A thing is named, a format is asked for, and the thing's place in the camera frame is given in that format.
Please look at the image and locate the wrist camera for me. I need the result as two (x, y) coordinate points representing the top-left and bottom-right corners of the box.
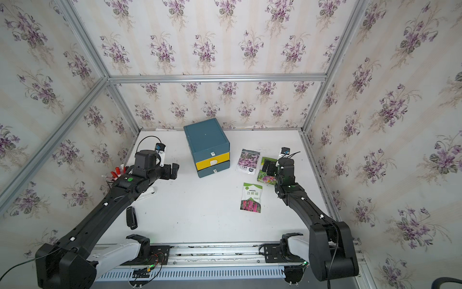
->
(277, 147), (291, 160)
(155, 143), (166, 167)

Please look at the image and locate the teal bottom drawer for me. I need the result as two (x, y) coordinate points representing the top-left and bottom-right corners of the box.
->
(197, 161), (231, 178)

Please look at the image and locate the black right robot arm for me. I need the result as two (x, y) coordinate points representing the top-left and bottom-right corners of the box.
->
(261, 157), (359, 281)

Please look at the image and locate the pink flower seed bag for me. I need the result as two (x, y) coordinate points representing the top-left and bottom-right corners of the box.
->
(237, 149), (261, 175)

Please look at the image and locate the teal drawer cabinet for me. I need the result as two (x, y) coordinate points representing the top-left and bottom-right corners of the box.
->
(184, 118), (231, 172)

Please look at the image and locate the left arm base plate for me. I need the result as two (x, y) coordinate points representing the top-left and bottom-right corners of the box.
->
(122, 245), (171, 266)

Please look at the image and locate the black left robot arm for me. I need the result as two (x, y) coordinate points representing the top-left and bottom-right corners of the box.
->
(35, 150), (179, 289)

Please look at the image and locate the aluminium mounting rail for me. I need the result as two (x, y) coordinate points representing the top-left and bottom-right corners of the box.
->
(57, 240), (376, 289)

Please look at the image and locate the yellow drawer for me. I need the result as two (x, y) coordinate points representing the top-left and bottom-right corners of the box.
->
(196, 152), (230, 171)

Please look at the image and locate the teal drawer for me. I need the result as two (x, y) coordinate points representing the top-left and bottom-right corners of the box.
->
(197, 161), (231, 178)
(192, 143), (230, 163)

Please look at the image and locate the white marker pen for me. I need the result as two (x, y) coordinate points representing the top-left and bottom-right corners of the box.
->
(137, 186), (156, 201)

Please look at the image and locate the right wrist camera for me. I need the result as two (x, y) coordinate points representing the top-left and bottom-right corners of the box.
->
(277, 147), (291, 160)

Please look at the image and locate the green seed bag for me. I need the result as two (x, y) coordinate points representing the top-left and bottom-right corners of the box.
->
(257, 157), (277, 185)

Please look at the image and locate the black stapler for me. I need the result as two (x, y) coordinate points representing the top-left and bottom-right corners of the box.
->
(126, 207), (138, 230)

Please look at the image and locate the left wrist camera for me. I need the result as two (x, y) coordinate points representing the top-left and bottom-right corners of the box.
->
(155, 143), (166, 167)

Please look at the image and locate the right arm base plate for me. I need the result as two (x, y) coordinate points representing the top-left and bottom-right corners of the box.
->
(258, 243), (307, 264)

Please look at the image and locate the teal top drawer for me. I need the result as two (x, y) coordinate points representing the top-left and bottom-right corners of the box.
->
(192, 143), (230, 163)

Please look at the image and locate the white lupin seed bag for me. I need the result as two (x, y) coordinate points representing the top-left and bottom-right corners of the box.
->
(240, 183), (263, 213)

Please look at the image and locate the red marker pens holder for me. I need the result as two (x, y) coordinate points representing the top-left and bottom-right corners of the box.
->
(107, 164), (127, 182)

